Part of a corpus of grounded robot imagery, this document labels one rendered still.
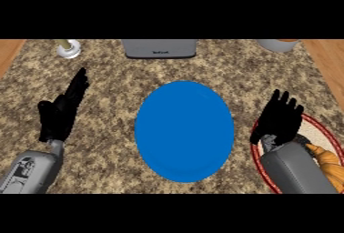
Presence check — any orange sweet potato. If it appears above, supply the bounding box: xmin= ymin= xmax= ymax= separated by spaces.
xmin=306 ymin=143 xmax=344 ymax=193

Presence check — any white round holder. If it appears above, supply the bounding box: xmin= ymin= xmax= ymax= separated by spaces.
xmin=55 ymin=39 xmax=83 ymax=59

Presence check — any grey round container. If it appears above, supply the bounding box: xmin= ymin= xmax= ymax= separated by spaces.
xmin=255 ymin=39 xmax=301 ymax=54

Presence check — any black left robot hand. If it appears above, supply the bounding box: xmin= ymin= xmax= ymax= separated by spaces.
xmin=37 ymin=66 xmax=90 ymax=144

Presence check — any blue oval plate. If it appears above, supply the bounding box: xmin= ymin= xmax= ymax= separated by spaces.
xmin=134 ymin=80 xmax=235 ymax=184

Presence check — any red-rimmed beige placemat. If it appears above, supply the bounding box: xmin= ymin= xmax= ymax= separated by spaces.
xmin=249 ymin=113 xmax=344 ymax=195

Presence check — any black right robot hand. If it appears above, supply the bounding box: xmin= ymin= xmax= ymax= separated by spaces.
xmin=248 ymin=88 xmax=306 ymax=147

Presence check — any grey appliance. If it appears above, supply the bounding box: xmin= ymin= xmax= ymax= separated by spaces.
xmin=121 ymin=39 xmax=199 ymax=60

